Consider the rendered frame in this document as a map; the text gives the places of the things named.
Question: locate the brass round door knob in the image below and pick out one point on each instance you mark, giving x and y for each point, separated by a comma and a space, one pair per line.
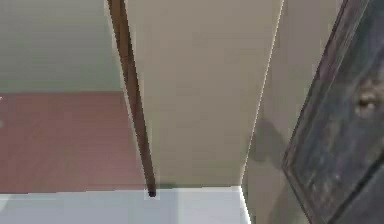
366, 101

